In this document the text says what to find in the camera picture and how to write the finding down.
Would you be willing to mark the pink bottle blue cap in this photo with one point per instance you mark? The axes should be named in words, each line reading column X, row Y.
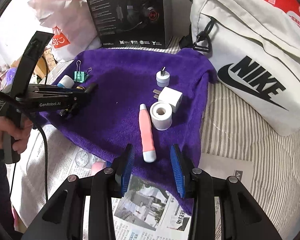
column 99, row 166

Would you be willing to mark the patterned brown book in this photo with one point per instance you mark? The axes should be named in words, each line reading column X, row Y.
column 49, row 58

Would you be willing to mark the newspaper sheet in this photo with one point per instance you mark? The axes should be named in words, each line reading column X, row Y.
column 145, row 212

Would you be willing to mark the wooden rack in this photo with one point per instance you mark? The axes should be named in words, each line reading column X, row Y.
column 39, row 70

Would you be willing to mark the small round white adapter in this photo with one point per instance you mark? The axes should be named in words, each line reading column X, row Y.
column 163, row 77

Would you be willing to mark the purple towel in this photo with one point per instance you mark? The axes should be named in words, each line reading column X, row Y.
column 110, row 120

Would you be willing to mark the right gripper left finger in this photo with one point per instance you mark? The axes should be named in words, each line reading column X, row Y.
column 62, row 215

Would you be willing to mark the black gold-banded tube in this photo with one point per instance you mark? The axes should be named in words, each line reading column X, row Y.
column 80, row 87

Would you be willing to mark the green binder clip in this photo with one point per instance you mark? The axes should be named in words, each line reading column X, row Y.
column 81, row 76

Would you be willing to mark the pink white tube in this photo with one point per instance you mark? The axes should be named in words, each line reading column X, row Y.
column 148, row 149

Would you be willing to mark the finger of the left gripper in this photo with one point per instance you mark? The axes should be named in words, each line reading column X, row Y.
column 79, row 98

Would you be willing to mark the clear round plastic lid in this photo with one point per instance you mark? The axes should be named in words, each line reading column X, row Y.
column 84, row 159

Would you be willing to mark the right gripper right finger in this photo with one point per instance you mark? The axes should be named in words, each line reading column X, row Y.
column 241, row 215

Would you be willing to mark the white square charger plug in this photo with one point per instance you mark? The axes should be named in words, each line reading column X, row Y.
column 170, row 96

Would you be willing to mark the person's left hand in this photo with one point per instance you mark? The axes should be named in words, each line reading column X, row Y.
column 21, row 135

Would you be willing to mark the white Nike waist bag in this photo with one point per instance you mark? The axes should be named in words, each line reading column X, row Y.
column 255, row 50

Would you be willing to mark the white blue cylindrical bottle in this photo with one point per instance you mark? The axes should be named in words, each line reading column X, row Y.
column 66, row 82

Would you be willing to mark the black headset box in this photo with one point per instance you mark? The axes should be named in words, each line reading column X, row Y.
column 132, row 23

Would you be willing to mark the white Miniso plastic bag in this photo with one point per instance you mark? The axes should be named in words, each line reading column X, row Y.
column 71, row 24

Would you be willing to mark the white tape roll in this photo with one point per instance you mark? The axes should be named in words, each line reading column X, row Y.
column 161, row 115

